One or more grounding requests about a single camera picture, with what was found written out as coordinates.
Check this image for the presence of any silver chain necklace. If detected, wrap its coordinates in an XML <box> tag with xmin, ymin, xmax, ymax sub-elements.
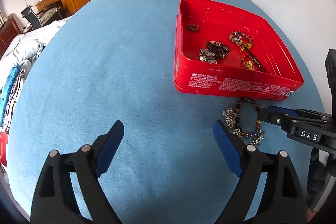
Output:
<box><xmin>222</xmin><ymin>107</ymin><xmax>265</xmax><ymax>147</ymax></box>

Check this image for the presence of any red tin box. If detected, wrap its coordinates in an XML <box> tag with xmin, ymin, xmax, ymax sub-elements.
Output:
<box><xmin>174</xmin><ymin>0</ymin><xmax>304</xmax><ymax>101</ymax></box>

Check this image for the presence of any silver metal wristwatch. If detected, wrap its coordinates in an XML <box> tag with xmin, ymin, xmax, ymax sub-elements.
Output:
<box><xmin>198</xmin><ymin>49</ymin><xmax>217</xmax><ymax>64</ymax></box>

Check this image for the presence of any black bead necklace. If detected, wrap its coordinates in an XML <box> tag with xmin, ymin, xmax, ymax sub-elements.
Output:
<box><xmin>205</xmin><ymin>40</ymin><xmax>232</xmax><ymax>59</ymax></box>

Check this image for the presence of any white bed quilt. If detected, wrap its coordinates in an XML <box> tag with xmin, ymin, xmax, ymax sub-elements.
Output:
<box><xmin>1</xmin><ymin>18</ymin><xmax>69</xmax><ymax>133</ymax></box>

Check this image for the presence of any black handle grip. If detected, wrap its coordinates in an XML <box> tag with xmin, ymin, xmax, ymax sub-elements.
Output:
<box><xmin>306</xmin><ymin>148</ymin><xmax>335</xmax><ymax>211</ymax></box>

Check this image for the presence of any brown wooden bead bracelet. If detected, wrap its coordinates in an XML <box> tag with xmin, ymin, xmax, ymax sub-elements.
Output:
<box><xmin>228</xmin><ymin>31</ymin><xmax>254</xmax><ymax>51</ymax></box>

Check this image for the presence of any gold pendant charm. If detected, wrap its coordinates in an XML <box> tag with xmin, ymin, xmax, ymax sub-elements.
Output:
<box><xmin>244</xmin><ymin>61</ymin><xmax>255</xmax><ymax>71</ymax></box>

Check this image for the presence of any silver ring keychain charm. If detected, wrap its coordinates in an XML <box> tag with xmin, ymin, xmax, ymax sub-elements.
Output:
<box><xmin>243</xmin><ymin>51</ymin><xmax>267</xmax><ymax>73</ymax></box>

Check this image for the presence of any black office chair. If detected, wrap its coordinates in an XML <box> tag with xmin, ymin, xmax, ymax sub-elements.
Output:
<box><xmin>21</xmin><ymin>6</ymin><xmax>63</xmax><ymax>30</ymax></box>

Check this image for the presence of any dark wooden headboard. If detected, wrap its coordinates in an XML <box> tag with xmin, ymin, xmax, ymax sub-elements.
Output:
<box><xmin>0</xmin><ymin>14</ymin><xmax>22</xmax><ymax>57</ymax></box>

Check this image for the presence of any multicolour bead bracelet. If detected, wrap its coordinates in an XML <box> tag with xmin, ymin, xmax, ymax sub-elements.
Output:
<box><xmin>234</xmin><ymin>98</ymin><xmax>263</xmax><ymax>138</ymax></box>

